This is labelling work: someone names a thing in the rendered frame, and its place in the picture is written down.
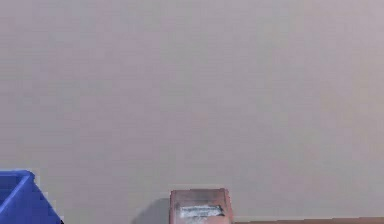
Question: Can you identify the reddish brown box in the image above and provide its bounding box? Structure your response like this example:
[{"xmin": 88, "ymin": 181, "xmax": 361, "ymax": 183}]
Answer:
[{"xmin": 168, "ymin": 188, "xmax": 235, "ymax": 224}]

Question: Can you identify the blue plastic bin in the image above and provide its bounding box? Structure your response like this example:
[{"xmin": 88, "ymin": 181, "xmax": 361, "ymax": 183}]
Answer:
[{"xmin": 0, "ymin": 169, "xmax": 64, "ymax": 224}]

